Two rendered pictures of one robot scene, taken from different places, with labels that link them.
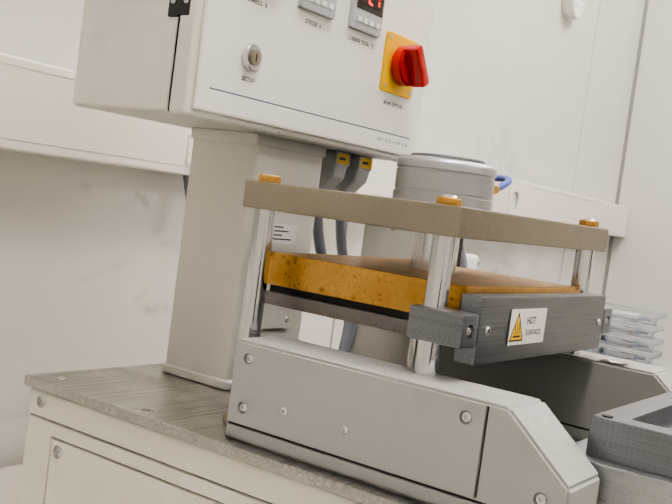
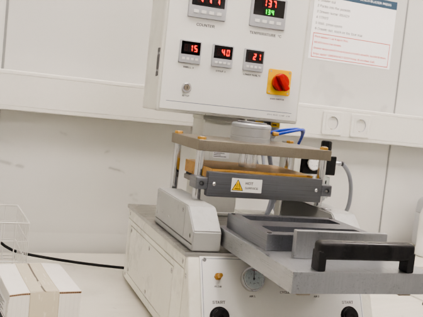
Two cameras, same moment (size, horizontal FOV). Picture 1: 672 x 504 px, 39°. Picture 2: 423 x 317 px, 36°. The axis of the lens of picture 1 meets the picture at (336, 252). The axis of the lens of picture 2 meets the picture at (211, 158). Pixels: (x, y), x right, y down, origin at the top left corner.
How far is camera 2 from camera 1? 0.85 m
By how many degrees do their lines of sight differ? 35
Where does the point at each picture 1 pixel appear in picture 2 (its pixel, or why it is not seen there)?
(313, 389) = (166, 203)
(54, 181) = not seen: hidden behind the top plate
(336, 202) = (183, 139)
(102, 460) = (136, 232)
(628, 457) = (231, 227)
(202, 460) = (148, 229)
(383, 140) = (272, 114)
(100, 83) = (146, 99)
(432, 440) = (179, 217)
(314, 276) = (191, 166)
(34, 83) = not seen: hidden behind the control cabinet
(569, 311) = (284, 183)
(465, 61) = not seen: outside the picture
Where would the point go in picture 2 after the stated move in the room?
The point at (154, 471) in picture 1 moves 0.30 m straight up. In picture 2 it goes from (143, 234) to (157, 90)
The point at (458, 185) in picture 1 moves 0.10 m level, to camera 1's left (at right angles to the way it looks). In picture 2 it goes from (242, 132) to (201, 127)
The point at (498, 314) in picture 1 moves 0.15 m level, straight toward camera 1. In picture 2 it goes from (221, 178) to (157, 178)
